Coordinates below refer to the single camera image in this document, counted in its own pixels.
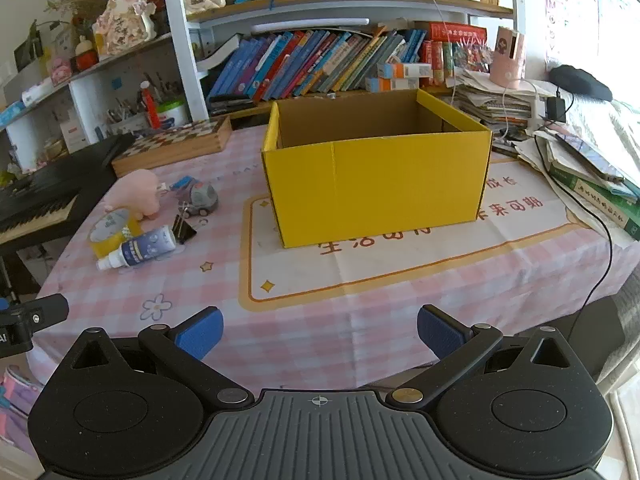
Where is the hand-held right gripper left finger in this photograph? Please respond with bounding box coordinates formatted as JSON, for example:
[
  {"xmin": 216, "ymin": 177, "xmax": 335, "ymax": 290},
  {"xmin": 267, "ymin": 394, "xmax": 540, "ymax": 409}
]
[{"xmin": 67, "ymin": 306, "xmax": 255, "ymax": 409}]

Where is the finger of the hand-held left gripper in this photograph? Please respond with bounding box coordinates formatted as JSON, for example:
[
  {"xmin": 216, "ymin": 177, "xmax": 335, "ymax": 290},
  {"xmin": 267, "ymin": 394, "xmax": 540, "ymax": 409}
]
[{"xmin": 9, "ymin": 294, "xmax": 70, "ymax": 334}]

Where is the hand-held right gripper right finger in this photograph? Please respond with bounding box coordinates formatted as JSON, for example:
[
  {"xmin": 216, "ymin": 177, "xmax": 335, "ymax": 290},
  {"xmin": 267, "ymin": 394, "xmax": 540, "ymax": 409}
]
[{"xmin": 391, "ymin": 304, "xmax": 577, "ymax": 408}]

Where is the white blue spray bottle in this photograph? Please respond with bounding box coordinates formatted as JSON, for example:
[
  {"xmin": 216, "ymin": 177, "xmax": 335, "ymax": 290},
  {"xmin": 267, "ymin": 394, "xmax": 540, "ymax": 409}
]
[{"xmin": 96, "ymin": 225, "xmax": 177, "ymax": 271}]

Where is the yellow cardboard box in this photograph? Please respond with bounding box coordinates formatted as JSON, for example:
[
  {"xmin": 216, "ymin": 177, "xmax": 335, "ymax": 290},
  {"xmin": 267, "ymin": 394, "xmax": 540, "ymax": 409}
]
[{"xmin": 261, "ymin": 89, "xmax": 493, "ymax": 249}]

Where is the pink checked tablecloth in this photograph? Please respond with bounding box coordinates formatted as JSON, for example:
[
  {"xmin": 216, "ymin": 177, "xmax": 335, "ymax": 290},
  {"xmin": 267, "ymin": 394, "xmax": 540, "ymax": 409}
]
[{"xmin": 30, "ymin": 120, "xmax": 640, "ymax": 391}]

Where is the white mat with orange border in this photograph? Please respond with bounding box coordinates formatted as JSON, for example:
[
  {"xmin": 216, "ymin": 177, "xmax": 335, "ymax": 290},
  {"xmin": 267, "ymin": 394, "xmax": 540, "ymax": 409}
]
[{"xmin": 238, "ymin": 174, "xmax": 592, "ymax": 312}]

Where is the black binder clip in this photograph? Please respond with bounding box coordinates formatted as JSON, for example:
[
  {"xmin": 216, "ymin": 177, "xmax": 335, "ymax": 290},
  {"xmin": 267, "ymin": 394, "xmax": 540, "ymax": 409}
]
[{"xmin": 172, "ymin": 214, "xmax": 198, "ymax": 245}]

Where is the yellow tape roll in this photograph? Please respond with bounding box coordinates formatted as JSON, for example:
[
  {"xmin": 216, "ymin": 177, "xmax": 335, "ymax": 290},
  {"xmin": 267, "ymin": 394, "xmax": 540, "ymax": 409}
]
[{"xmin": 88, "ymin": 208, "xmax": 144, "ymax": 259}]

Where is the black electronic keyboard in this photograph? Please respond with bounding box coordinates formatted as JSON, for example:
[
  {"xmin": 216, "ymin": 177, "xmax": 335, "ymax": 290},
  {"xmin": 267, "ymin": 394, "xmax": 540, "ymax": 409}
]
[{"xmin": 0, "ymin": 133, "xmax": 136, "ymax": 262}]

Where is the grey toy car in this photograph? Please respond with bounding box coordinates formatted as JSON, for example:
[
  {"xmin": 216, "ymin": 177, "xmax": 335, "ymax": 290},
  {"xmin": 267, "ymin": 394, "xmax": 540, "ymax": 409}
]
[{"xmin": 176, "ymin": 182, "xmax": 220, "ymax": 217}]

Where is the pink pig plush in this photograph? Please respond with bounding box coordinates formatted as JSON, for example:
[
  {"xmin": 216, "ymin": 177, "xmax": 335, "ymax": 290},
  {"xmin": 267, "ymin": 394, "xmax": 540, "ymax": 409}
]
[{"xmin": 102, "ymin": 169, "xmax": 162, "ymax": 222}]

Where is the white box red label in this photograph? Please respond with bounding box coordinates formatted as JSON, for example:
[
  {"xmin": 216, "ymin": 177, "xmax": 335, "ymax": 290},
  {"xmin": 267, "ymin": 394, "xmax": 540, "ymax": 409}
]
[{"xmin": 59, "ymin": 109, "xmax": 97, "ymax": 154}]

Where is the wooden chessboard box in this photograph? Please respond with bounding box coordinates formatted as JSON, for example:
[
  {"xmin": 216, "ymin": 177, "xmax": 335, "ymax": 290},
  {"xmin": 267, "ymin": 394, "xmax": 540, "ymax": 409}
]
[{"xmin": 110, "ymin": 114, "xmax": 234, "ymax": 178}]

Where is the stack of thick books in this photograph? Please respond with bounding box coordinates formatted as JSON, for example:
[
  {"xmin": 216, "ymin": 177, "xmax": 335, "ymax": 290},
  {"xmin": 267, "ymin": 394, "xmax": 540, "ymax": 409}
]
[{"xmin": 515, "ymin": 124, "xmax": 640, "ymax": 243}]

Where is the desk organiser with pens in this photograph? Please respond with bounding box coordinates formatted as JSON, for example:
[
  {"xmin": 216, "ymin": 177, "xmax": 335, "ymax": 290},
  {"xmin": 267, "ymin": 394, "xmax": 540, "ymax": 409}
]
[{"xmin": 106, "ymin": 72, "xmax": 151, "ymax": 125}]

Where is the white jar green lid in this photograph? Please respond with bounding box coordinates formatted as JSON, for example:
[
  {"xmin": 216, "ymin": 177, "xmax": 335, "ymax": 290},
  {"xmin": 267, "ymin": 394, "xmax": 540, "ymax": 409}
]
[{"xmin": 157, "ymin": 99, "xmax": 191, "ymax": 129}]

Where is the red bottle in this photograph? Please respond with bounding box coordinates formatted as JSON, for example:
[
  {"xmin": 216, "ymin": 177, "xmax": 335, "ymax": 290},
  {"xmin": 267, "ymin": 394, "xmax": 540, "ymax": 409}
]
[{"xmin": 139, "ymin": 80, "xmax": 162, "ymax": 130}]

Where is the stack of papers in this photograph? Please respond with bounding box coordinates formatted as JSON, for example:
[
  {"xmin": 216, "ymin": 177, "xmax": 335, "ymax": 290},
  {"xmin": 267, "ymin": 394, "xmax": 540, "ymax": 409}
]
[{"xmin": 451, "ymin": 69, "xmax": 540, "ymax": 135}]

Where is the black power adapter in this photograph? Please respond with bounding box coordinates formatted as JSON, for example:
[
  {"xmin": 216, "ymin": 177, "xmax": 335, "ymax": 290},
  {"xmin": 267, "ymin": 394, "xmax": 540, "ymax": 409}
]
[{"xmin": 545, "ymin": 95, "xmax": 567, "ymax": 124}]

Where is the stack of small medicine boxes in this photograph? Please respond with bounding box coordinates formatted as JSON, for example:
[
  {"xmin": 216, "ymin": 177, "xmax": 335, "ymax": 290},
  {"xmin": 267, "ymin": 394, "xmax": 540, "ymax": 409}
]
[{"xmin": 365, "ymin": 62, "xmax": 434, "ymax": 94}]

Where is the white bookshelf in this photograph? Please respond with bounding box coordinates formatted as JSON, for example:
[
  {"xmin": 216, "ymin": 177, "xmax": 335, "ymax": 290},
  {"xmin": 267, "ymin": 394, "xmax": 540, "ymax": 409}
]
[{"xmin": 0, "ymin": 0, "xmax": 521, "ymax": 161}]

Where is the black hat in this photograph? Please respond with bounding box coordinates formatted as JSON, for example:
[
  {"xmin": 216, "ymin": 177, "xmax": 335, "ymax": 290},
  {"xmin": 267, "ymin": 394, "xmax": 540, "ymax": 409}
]
[{"xmin": 548, "ymin": 64, "xmax": 614, "ymax": 102}]

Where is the long row of books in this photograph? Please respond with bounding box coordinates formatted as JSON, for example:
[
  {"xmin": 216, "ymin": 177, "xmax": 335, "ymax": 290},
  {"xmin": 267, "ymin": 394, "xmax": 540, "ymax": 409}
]
[{"xmin": 206, "ymin": 30, "xmax": 431, "ymax": 106}]

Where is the red boxed book set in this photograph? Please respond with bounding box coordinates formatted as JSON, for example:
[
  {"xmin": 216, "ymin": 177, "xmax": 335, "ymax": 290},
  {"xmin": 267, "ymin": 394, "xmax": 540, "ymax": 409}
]
[{"xmin": 415, "ymin": 21, "xmax": 489, "ymax": 87}]

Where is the pink floral figurine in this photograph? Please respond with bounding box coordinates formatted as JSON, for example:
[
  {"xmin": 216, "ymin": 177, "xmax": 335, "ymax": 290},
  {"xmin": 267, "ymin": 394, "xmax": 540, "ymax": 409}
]
[{"xmin": 92, "ymin": 0, "xmax": 159, "ymax": 57}]

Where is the black cable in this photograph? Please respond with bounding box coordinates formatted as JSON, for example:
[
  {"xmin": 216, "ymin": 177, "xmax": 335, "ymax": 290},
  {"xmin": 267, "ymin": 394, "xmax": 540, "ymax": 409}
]
[{"xmin": 534, "ymin": 130, "xmax": 615, "ymax": 313}]

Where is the white cable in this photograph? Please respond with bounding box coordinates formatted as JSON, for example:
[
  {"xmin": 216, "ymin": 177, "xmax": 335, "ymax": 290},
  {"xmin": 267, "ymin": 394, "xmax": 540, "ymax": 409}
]
[{"xmin": 395, "ymin": 0, "xmax": 538, "ymax": 137}]

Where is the alphabet wall poster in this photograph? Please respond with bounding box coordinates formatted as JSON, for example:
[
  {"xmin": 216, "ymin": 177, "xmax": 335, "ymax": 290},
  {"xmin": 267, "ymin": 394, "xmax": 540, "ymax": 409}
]
[{"xmin": 542, "ymin": 0, "xmax": 602, "ymax": 69}]

